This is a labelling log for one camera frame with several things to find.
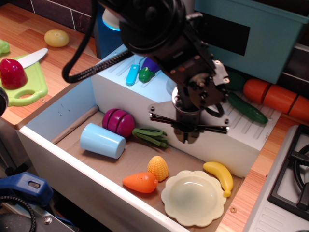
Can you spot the purple sliced toy beet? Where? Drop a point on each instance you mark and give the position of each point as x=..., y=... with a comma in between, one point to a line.
x=119, y=122

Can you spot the green felt beans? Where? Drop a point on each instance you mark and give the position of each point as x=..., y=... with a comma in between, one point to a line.
x=152, y=136

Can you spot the light blue storage bin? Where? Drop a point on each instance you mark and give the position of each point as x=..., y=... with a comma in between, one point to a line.
x=255, y=37

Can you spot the blue clamp device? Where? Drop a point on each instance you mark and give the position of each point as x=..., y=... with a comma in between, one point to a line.
x=28, y=187

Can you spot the dark green toy avocado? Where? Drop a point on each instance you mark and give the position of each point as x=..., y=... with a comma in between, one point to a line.
x=237, y=81

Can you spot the yellow toy banana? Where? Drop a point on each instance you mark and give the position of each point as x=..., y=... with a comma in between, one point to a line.
x=222, y=174

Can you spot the white hanging lamp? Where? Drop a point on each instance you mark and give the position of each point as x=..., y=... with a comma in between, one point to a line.
x=110, y=20

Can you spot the grey toy faucet with lever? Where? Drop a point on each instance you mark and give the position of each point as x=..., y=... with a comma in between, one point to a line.
x=196, y=81

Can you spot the yellow toy corn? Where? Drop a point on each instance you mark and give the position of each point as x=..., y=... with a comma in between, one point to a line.
x=158, y=166

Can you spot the black stove burner grate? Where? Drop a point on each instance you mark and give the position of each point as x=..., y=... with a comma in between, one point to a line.
x=290, y=190

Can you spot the black camera lens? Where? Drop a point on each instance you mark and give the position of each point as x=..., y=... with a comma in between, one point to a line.
x=4, y=101

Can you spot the white toy stove top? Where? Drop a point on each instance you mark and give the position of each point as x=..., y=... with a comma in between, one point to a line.
x=268, y=217

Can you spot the orange sliced wooden carrot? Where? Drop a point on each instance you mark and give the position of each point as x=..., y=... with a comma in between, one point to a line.
x=277, y=97

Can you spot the white fork blue handle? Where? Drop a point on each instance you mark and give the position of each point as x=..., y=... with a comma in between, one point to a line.
x=132, y=74

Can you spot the red toy pepper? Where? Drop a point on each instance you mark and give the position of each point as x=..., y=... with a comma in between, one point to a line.
x=12, y=74

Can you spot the yellow toy lemon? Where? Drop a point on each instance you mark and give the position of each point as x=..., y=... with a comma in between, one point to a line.
x=56, y=38

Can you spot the purple toy eggplant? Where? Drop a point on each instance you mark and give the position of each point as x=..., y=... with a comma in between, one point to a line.
x=148, y=70

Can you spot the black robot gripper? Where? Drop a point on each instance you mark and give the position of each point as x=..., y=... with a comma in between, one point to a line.
x=190, y=124

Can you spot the green toy vegetable piece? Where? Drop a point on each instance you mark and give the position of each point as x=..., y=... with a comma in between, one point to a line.
x=4, y=47

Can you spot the white toy knife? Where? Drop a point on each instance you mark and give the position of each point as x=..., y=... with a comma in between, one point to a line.
x=32, y=58

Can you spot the green toy cucumber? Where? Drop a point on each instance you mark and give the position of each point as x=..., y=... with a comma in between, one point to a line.
x=246, y=109

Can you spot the white toy sink unit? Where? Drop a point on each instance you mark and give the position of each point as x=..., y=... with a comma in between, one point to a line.
x=93, y=181

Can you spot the lime green cutting board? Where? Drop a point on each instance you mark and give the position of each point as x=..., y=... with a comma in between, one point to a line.
x=34, y=89

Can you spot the orange plastic toy carrot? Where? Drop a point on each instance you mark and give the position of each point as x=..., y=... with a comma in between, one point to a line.
x=144, y=182

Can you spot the light blue plastic cup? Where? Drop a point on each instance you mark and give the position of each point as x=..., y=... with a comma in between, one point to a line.
x=102, y=141

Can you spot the cream scalloped plate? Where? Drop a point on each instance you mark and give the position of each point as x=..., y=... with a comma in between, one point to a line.
x=193, y=198

